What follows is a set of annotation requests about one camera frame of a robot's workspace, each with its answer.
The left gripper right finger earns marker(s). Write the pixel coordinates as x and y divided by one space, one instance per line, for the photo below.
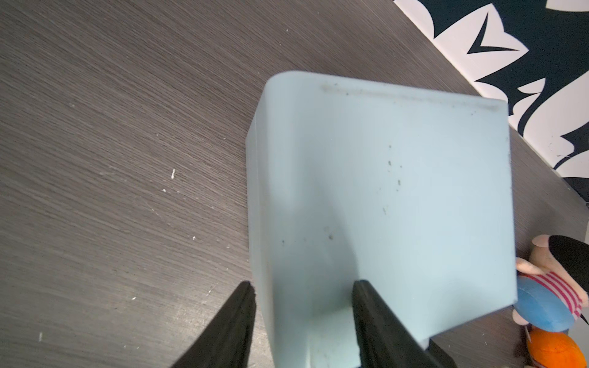
381 337

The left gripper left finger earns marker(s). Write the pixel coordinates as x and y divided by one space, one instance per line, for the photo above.
227 339

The light blue drawer cabinet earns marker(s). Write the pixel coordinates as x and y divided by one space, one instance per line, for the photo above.
407 188

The plush doll orange pants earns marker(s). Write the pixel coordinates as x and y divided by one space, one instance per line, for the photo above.
547 349

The plush doll blue pants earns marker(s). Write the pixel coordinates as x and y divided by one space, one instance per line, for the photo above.
552 284

